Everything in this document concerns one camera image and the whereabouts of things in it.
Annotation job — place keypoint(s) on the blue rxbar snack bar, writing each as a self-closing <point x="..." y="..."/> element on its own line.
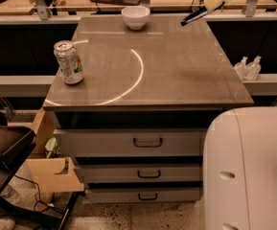
<point x="199" y="13"/>

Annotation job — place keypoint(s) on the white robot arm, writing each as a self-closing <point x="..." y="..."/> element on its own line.
<point x="240" y="170"/>

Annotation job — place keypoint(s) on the silver green soda can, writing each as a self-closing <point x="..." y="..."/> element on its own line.
<point x="69" y="62"/>

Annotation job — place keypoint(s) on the clear sanitizer bottle left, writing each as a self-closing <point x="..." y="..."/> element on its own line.
<point x="240" y="67"/>

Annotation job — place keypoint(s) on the clear sanitizer bottle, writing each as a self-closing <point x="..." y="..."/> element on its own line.
<point x="252" y="69"/>
<point x="240" y="67"/>

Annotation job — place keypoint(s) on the white ceramic bowl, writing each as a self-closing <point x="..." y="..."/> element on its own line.
<point x="135" y="17"/>

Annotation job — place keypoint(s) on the clear sanitizer bottle right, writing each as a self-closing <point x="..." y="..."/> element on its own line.
<point x="252" y="69"/>

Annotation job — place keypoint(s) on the grey drawer cabinet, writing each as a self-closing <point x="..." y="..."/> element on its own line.
<point x="165" y="76"/>

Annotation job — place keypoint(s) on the top grey drawer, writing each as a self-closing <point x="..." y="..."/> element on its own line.
<point x="130" y="142"/>

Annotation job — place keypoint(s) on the grey drawer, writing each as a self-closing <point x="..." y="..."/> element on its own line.
<point x="138" y="173"/>
<point x="130" y="142"/>
<point x="143" y="195"/>

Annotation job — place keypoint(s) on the middle grey drawer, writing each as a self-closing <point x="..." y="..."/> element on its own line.
<point x="138" y="173"/>

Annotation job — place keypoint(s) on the green white small item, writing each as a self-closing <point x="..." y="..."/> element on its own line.
<point x="52" y="148"/>

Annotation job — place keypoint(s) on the bottom grey drawer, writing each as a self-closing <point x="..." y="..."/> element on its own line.
<point x="143" y="195"/>

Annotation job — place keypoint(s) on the cardboard box piece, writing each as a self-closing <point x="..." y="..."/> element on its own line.
<point x="54" y="175"/>

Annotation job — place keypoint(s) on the dark brown chair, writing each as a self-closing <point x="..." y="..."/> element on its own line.
<point x="16" y="144"/>

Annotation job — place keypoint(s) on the grey metal bracket right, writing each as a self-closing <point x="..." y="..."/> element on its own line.
<point x="249" y="8"/>

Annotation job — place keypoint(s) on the grey metal bracket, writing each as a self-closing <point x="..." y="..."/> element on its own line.
<point x="249" y="8"/>
<point x="42" y="10"/>

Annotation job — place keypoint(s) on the grey metal bracket left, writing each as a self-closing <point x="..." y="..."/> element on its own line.
<point x="42" y="10"/>

